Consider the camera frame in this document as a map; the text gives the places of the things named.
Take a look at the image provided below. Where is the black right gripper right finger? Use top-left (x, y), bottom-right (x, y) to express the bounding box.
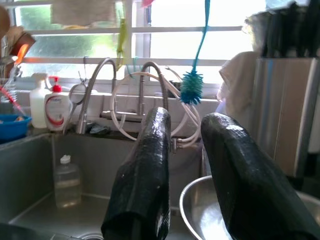
top-left (200, 112), bottom-right (320, 240)

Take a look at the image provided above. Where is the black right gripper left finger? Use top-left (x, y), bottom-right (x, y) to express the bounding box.
top-left (100, 105), bottom-right (173, 240)

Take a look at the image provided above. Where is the steel bowl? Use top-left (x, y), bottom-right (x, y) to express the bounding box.
top-left (179, 175), bottom-right (320, 240)

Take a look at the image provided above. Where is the stainless steel sink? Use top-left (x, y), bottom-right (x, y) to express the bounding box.
top-left (0, 131), bottom-right (204, 240)

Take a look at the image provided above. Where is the dark sponge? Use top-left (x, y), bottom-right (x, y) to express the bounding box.
top-left (88, 123), bottom-right (111, 135)

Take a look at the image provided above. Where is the clear plastic bottle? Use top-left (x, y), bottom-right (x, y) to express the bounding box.
top-left (53, 154), bottom-right (82, 209)

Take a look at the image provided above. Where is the stainless steel knife block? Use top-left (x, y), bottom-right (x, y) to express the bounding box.
top-left (250, 57), bottom-right (320, 179)

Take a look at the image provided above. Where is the steel flexible gooseneck faucet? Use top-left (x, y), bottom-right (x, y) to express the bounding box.
top-left (75, 57), bottom-right (118, 135)

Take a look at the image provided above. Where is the steel pull-down spring faucet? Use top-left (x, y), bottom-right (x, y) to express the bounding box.
top-left (138, 61), bottom-right (171, 118)

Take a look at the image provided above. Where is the blue silicone bottle brush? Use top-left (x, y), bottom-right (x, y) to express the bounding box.
top-left (179, 0), bottom-right (212, 106)

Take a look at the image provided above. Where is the white hanging towel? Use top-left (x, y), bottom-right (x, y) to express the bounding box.
top-left (216, 50), bottom-right (261, 119)

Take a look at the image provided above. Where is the small metal mesh strainer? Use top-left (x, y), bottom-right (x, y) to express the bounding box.
top-left (61, 76), bottom-right (88, 135)

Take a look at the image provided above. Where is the white red-capped soap bottle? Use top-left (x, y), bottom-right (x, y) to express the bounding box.
top-left (44, 75), bottom-right (74, 132)

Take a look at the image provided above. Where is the white spray bottle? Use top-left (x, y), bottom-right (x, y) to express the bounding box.
top-left (29, 72), bottom-right (51, 129)

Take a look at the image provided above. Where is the yellow green hanging brush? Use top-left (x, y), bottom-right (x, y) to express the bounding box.
top-left (115, 16), bottom-right (126, 70)

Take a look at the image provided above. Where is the blue plastic bowl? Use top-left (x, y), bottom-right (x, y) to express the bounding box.
top-left (0, 114), bottom-right (33, 144)

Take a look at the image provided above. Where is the red white bottle brush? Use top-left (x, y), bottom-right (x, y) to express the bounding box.
top-left (0, 84), bottom-right (26, 116)

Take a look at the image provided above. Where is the orange spatula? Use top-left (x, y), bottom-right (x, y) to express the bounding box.
top-left (14, 43), bottom-right (31, 66)

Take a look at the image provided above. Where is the beige hanging dishcloth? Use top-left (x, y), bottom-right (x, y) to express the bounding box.
top-left (49, 0), bottom-right (119, 26)

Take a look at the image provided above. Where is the wooden spatula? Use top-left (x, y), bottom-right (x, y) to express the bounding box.
top-left (0, 4), bottom-right (36, 65)

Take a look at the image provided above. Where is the white looped water hose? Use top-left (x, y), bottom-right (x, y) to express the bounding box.
top-left (110, 66), bottom-right (202, 149)

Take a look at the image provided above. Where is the white window frame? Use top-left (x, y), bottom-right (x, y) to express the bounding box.
top-left (0, 0), bottom-right (266, 87)

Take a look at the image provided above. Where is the black handled knife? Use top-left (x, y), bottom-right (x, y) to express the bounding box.
top-left (275, 4), bottom-right (299, 59)
top-left (298, 0), bottom-right (320, 59)

